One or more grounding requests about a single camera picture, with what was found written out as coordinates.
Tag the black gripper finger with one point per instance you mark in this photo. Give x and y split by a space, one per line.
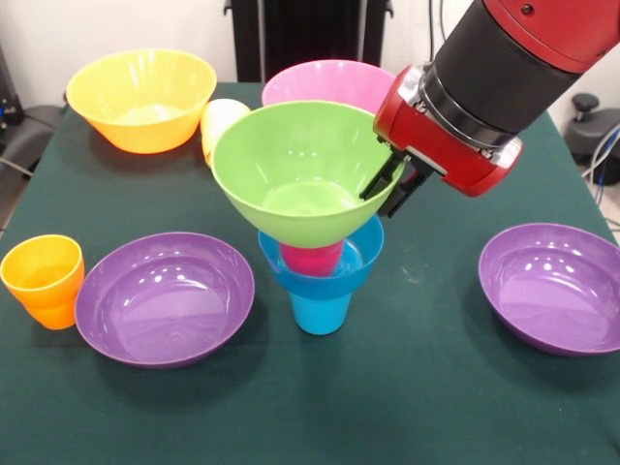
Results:
385 176
404 191

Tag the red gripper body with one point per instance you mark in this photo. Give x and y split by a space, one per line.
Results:
431 143

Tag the green plastic bowl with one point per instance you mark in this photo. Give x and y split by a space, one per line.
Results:
300 223

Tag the large pink plastic bowl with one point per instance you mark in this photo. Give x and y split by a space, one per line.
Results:
329 82

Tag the red plastic cup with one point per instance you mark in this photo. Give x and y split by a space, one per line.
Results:
310 259

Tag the small blue plastic bowl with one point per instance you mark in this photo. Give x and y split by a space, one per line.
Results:
319 286

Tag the blue plastic cup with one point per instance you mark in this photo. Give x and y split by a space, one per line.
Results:
319 317

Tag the yellow orange plastic cup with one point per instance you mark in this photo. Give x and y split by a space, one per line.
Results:
218 118

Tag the shallow purple plastic bowl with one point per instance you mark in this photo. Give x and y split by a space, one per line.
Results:
557 305
164 319

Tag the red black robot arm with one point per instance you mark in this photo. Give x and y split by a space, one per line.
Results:
518 63

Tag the black stand with knob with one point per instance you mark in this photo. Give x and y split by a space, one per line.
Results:
591 131

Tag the dark green tablecloth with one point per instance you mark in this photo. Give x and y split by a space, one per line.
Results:
368 412

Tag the large orange plastic bowl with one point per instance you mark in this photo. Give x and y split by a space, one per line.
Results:
140 133

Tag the black grey chair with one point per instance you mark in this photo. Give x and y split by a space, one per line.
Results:
29 135

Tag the black equipment box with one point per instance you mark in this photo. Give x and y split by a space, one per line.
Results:
7 97

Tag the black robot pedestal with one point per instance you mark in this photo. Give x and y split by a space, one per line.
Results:
310 29

